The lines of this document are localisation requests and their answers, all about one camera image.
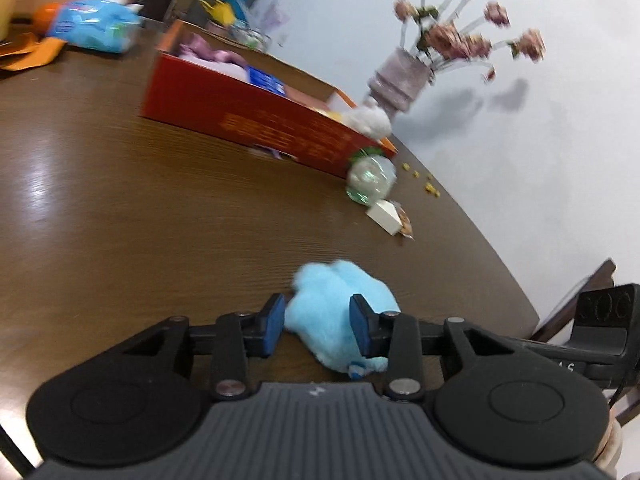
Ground pink cloth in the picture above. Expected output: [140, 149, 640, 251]
[212, 49, 251, 69]

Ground small white box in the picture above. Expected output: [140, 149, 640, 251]
[365, 199, 405, 236]

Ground scattered yellow crumbs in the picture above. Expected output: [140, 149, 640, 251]
[400, 160, 444, 199]

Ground blue tissue packet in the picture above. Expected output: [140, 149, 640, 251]
[46, 0, 144, 56]

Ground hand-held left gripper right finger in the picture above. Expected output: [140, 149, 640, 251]
[348, 293, 517, 402]

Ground orange ribbon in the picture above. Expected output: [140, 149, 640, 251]
[0, 31, 69, 74]

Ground small snack wrapper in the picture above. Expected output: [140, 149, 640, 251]
[396, 201, 416, 239]

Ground purple cloth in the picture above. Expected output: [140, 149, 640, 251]
[179, 34, 223, 61]

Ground artificial pink flowers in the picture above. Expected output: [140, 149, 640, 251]
[392, 0, 547, 84]

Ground yellow and white plush toy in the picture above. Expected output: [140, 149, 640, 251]
[341, 101, 394, 142]

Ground wooden chair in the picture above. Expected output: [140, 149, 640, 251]
[529, 257, 640, 428]

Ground light blue plush toy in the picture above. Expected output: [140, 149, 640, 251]
[284, 259, 402, 379]

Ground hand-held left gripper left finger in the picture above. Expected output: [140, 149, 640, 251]
[122, 292, 287, 402]

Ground red cardboard box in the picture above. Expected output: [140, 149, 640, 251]
[140, 20, 399, 182]

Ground blue and white packet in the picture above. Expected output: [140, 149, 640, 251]
[247, 65, 287, 97]

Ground pink vase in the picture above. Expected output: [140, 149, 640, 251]
[366, 46, 437, 117]

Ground orange ball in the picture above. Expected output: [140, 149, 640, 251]
[32, 3, 64, 32]

